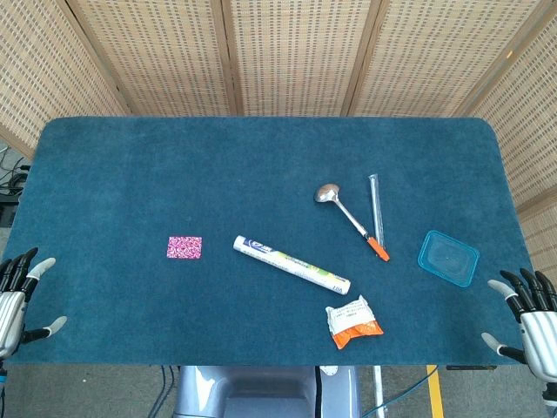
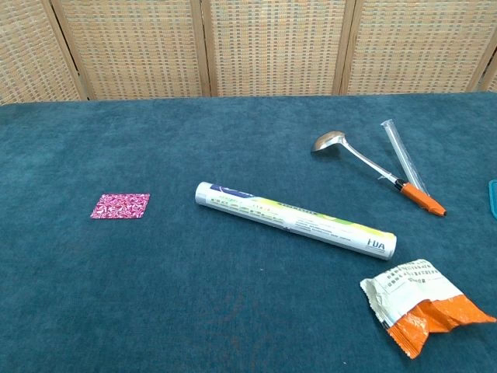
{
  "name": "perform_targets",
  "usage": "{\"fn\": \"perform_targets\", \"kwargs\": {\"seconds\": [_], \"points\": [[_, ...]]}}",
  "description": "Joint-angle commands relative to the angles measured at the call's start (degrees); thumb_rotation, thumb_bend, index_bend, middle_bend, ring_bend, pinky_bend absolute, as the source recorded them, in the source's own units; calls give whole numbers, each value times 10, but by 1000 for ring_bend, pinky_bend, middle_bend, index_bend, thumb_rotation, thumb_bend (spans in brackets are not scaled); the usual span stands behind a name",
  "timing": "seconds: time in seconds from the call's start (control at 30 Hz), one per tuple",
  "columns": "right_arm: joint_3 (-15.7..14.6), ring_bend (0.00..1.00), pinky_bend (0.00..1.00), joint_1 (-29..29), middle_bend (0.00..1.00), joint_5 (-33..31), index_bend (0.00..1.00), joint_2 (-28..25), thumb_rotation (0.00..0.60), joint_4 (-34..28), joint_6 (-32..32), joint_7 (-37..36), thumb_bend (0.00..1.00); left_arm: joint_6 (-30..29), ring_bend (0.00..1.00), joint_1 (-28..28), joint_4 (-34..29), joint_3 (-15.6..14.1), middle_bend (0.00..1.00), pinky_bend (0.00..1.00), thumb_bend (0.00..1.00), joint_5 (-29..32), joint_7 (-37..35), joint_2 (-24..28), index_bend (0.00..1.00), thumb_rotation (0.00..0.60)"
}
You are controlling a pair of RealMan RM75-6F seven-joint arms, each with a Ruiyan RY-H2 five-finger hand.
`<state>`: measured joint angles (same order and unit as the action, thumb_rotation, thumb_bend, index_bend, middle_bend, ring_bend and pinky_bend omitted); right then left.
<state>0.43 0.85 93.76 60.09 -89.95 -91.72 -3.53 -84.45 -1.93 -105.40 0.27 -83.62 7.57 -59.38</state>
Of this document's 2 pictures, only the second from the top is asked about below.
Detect pink patterned card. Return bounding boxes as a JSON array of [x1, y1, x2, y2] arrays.
[[90, 193, 151, 221]]

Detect white printed cylinder tube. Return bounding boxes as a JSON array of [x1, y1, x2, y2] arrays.
[[193, 181, 398, 261]]

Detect teal table cloth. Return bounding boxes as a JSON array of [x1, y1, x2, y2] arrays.
[[0, 91, 497, 373]]

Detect woven folding screen panel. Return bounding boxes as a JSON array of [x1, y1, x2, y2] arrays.
[[50, 0, 213, 101], [467, 50, 497, 93], [200, 0, 356, 97], [0, 0, 89, 105], [339, 0, 497, 96]]

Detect clear plastic tube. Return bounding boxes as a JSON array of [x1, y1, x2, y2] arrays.
[[380, 119, 430, 195]]

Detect white orange snack wrapper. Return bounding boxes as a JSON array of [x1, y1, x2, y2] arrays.
[[360, 259, 497, 349]]

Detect metal ladle orange handle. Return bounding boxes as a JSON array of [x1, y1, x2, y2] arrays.
[[310, 130, 448, 218]]

